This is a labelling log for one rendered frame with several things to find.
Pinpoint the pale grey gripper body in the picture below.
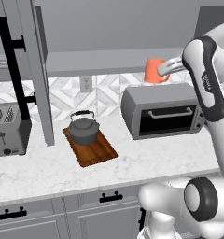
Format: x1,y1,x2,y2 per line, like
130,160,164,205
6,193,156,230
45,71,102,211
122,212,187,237
156,56,184,77

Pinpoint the orange mug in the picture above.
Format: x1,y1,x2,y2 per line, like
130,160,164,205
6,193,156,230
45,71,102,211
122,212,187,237
143,56,171,85

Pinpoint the dark grey cabinet door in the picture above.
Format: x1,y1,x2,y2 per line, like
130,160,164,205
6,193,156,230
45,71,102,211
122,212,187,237
193,5,224,40

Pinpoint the dark grey kettle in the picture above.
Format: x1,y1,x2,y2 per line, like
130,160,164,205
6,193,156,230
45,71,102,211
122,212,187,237
67,109,101,147

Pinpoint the brown wooden tray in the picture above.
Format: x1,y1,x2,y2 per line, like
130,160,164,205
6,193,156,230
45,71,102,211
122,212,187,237
63,126,119,169

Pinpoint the grey base cabinet door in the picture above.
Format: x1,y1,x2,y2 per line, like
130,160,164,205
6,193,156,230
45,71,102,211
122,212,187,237
0,217,67,239
66,202,144,239

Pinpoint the grey toaster oven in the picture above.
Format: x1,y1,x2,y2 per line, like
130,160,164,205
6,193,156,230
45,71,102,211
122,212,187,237
120,82,209,141

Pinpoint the grey drawer front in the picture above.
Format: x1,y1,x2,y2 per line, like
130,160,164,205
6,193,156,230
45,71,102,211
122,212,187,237
0,197,57,226
77,185,142,209

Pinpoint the silver toaster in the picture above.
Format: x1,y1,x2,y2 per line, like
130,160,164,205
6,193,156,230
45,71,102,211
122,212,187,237
0,101,33,159

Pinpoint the grey toaster oven handle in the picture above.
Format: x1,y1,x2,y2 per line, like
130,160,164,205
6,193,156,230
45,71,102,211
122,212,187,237
147,106,194,120

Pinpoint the grey wall cabinet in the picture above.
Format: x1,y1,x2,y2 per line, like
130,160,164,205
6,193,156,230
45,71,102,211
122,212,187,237
0,0,224,82

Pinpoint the white wall outlet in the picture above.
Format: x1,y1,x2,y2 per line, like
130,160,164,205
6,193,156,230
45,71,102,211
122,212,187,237
79,75,94,94

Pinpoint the black drawer handle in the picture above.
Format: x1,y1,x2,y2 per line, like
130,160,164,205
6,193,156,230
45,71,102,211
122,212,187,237
0,206,28,221
98,190,124,204

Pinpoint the black base cabinet handle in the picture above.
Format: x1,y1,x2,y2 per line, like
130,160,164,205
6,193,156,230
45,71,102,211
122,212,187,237
138,207,147,233

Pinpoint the black cabinet door handle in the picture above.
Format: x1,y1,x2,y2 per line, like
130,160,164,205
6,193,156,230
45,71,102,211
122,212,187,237
0,16,37,122

